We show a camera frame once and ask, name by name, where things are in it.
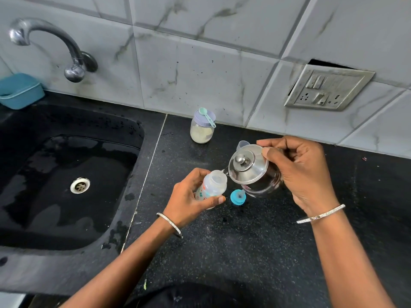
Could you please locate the person's right hand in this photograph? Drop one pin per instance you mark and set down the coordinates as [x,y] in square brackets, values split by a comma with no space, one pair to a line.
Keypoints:
[305,169]

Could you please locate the person's left hand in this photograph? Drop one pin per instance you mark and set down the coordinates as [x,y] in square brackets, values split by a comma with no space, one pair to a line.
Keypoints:
[183,202]

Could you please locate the person's right thumb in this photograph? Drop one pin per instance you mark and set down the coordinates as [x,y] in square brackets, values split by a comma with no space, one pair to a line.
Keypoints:
[272,157]

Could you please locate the person's left thumb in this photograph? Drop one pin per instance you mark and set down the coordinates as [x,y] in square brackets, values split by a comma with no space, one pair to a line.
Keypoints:
[210,201]

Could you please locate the clear plastic baby bottle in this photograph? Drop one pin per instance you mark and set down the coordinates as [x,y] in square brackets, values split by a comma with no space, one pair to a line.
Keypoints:
[213,184]

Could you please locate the steel kettle lid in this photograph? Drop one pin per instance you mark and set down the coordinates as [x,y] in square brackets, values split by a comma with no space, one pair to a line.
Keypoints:
[245,163]

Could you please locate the steel kettle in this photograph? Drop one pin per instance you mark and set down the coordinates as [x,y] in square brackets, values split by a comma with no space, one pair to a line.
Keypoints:
[265,184]

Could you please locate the person's left forearm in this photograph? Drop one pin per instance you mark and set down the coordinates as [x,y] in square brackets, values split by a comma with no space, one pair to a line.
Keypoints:
[128,263]

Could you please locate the person's right forearm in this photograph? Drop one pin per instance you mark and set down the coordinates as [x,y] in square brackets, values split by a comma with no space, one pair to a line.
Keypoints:
[346,259]

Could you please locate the clear plastic bottle cap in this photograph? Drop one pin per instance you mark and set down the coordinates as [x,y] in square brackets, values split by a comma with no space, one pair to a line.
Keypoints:
[242,146]

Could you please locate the silver bangle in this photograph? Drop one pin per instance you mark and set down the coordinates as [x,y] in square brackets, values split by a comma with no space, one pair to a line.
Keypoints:
[321,215]
[170,222]

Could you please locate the powder jar with lavender lid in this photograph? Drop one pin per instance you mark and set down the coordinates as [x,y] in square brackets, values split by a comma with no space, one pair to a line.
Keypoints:
[201,133]

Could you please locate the teal plastic scoop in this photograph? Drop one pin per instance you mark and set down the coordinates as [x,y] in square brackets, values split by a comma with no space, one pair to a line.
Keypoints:
[207,117]

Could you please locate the steel sink drain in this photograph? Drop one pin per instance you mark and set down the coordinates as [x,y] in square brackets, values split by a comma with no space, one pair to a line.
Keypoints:
[80,185]

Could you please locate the black stone sink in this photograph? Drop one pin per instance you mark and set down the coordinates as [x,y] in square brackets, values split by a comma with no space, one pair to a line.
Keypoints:
[64,163]

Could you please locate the chrome water tap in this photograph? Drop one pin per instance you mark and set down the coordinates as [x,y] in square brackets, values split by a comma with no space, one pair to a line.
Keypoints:
[69,49]

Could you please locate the blue plastic container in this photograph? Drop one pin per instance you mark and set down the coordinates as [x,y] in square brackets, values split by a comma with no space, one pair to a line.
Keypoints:
[17,92]

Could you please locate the grey switch socket plate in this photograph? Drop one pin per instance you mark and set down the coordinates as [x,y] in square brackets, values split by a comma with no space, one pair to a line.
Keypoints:
[327,89]

